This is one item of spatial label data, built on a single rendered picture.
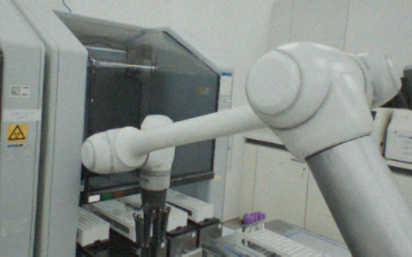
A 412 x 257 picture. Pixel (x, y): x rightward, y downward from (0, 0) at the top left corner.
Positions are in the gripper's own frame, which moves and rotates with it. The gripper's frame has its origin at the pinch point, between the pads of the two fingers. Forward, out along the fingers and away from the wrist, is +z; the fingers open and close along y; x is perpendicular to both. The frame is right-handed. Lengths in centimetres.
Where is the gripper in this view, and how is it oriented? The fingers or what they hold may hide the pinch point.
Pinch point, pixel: (149, 255)
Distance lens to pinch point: 123.0
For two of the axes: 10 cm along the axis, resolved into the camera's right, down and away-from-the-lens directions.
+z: -0.7, 10.0, 0.6
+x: 6.9, 0.9, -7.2
